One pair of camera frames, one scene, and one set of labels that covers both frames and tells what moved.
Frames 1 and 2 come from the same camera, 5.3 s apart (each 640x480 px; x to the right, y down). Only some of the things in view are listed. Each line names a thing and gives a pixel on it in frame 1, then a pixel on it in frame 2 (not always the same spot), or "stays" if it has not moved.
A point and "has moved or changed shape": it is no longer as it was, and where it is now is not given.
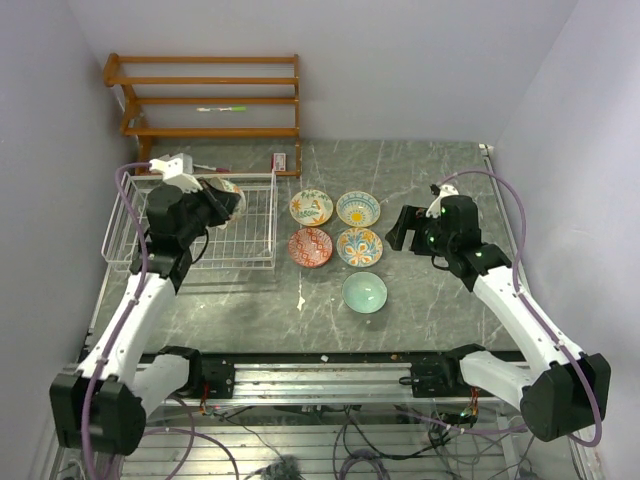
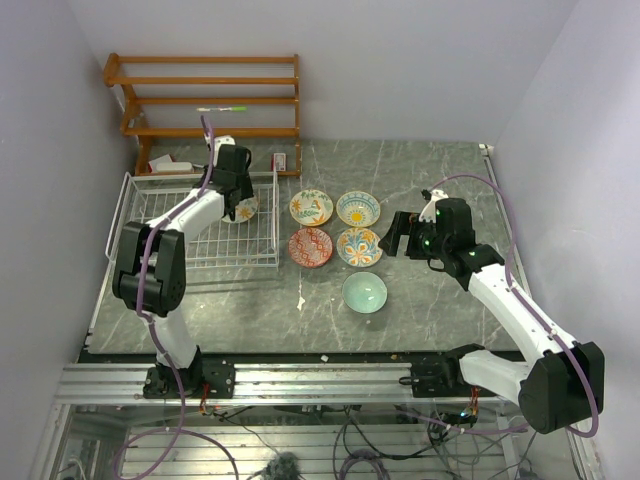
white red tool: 177,170 to 222,140
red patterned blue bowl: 310,247 stays
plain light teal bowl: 364,292 stays
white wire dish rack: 245,240 stays
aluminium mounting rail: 322,384 stays
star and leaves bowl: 311,207 stays
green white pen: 224,109 stays
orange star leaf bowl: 240,207 has moved or changed shape
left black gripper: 220,213 to 247,185
